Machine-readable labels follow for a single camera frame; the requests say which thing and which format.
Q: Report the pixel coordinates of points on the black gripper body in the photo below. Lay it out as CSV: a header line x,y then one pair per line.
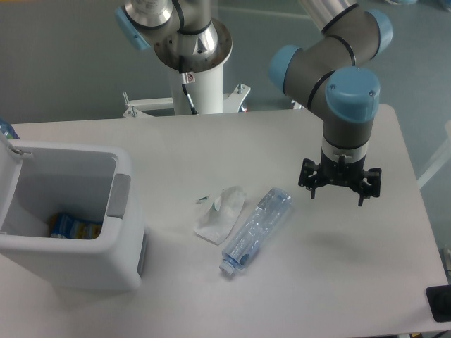
x,y
339,172

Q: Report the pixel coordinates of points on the white frame at right edge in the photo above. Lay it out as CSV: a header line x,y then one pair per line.
x,y
440,157

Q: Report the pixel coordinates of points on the blue yellow snack packet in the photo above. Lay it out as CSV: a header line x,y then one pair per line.
x,y
66,226

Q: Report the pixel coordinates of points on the clear crushed plastic bottle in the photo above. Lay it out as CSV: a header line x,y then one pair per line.
x,y
269,216

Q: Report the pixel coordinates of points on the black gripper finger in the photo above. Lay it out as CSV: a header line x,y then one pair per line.
x,y
312,177
368,184

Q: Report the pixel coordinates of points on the white plastic wrapper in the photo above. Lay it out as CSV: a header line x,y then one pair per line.
x,y
218,216

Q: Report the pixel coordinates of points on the blue capped bottle behind bin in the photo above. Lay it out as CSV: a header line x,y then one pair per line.
x,y
7,130

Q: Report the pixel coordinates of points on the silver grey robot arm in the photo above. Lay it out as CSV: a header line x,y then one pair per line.
x,y
327,79

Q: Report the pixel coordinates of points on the white plastic trash can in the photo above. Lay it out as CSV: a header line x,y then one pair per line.
x,y
70,214

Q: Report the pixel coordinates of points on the black device at table edge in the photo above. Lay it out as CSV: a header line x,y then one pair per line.
x,y
439,302

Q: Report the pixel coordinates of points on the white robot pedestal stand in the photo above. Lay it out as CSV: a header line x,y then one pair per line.
x,y
195,71

